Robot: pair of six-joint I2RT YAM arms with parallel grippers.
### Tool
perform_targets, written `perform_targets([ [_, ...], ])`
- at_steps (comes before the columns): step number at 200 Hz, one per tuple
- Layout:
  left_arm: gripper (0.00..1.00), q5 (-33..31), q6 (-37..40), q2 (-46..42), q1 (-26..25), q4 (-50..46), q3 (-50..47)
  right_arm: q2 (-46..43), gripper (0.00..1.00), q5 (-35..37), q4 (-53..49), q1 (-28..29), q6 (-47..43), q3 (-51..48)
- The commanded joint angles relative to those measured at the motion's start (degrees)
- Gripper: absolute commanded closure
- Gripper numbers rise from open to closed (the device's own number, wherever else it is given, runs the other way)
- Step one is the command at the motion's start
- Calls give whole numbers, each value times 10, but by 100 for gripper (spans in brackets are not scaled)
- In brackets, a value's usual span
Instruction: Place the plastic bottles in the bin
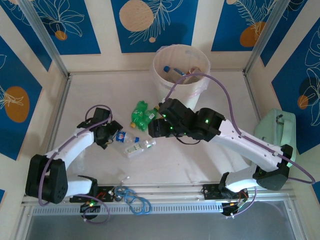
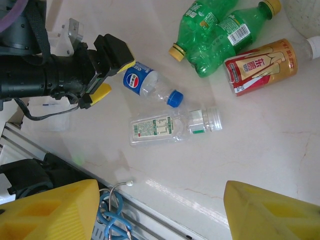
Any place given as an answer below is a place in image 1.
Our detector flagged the thin aluminium table rail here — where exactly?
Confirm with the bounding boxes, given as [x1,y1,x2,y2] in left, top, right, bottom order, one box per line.
[66,69,247,76]

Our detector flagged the mint green case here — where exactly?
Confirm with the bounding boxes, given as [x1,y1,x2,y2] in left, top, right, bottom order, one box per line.
[249,107,299,167]

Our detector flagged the aluminium table side rail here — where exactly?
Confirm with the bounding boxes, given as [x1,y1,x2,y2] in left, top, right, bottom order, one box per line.
[242,71,263,126]
[36,73,73,186]

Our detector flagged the white ribbed plastic bin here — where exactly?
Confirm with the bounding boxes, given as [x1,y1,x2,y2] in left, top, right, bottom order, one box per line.
[149,44,212,113]

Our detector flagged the crushed green plastic bottle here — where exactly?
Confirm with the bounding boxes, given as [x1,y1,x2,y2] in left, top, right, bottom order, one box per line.
[130,100,151,132]

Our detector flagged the long aluminium table rail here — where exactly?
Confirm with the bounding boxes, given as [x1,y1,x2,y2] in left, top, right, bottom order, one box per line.
[21,183,300,206]

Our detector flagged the coiled blue cable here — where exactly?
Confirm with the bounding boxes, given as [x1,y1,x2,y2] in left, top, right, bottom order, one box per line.
[114,186,153,216]

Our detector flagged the brown coffee drink bottle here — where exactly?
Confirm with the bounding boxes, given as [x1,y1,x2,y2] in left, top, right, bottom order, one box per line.
[186,66,204,85]

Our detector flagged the clear bottle green label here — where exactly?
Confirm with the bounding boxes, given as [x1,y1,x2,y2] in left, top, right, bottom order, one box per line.
[124,139,157,159]

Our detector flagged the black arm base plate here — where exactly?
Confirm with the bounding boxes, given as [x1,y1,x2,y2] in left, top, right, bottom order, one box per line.
[69,186,121,204]
[199,184,249,201]

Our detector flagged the clear Pepsi label bottle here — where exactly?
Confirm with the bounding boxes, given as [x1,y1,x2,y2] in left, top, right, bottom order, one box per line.
[115,130,141,145]

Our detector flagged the Fiji water bottle blue cap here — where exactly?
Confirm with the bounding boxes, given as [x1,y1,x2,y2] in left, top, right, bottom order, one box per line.
[163,65,188,77]

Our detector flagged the grey slotted cable duct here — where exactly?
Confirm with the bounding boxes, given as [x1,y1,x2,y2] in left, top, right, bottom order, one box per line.
[31,202,224,216]

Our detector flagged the aluminium frame post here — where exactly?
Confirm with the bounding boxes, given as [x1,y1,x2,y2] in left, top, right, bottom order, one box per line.
[17,0,70,79]
[243,0,293,77]

